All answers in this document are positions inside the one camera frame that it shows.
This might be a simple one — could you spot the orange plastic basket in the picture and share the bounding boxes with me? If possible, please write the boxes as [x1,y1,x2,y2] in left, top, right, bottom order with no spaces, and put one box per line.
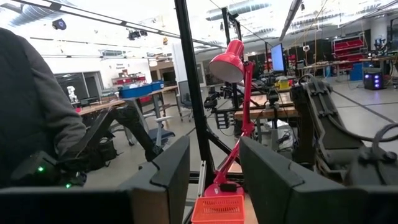
[190,194,247,224]

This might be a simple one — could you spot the black device green lights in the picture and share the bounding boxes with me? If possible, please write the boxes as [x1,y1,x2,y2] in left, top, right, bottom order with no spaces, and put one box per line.
[9,151,88,189]

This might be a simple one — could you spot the red storage shelving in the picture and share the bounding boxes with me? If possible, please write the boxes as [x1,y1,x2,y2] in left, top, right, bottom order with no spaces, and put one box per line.
[331,35,368,71]

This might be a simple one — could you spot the computer tower purple lights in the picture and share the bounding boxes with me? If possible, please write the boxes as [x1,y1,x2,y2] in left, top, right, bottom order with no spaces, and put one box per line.
[363,71,384,91]

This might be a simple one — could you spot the grey office chair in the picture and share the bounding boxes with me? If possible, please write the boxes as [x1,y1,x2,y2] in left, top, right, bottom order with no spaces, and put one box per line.
[178,80,194,123]

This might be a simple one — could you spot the computer monitor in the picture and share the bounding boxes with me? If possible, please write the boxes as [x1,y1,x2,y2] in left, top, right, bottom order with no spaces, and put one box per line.
[269,42,287,77]

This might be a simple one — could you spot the blue plastic bin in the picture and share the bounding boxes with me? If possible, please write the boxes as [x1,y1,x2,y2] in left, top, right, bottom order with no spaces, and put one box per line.
[119,80,165,100]

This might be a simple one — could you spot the long wooden table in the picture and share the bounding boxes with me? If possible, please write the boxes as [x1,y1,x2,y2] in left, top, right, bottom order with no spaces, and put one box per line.
[77,85,182,116]

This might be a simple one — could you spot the blue barrel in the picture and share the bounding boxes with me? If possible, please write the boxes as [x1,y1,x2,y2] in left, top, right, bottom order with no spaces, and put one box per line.
[349,62,364,82]

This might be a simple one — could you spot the wooden workbench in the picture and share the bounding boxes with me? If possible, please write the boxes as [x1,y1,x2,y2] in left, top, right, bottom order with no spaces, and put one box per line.
[234,91,300,150]

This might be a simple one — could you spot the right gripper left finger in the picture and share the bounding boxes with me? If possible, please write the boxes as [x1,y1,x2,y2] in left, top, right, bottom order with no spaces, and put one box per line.
[0,135,192,224]

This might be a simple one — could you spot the person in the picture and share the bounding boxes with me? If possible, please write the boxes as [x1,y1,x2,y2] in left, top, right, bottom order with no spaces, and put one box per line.
[0,27,165,189]

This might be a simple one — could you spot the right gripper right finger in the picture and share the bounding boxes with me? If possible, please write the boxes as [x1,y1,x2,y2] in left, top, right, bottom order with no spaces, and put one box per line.
[239,136,398,224]

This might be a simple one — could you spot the red desk lamp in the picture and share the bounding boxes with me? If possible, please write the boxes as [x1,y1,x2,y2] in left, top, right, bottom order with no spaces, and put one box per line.
[203,39,256,198]

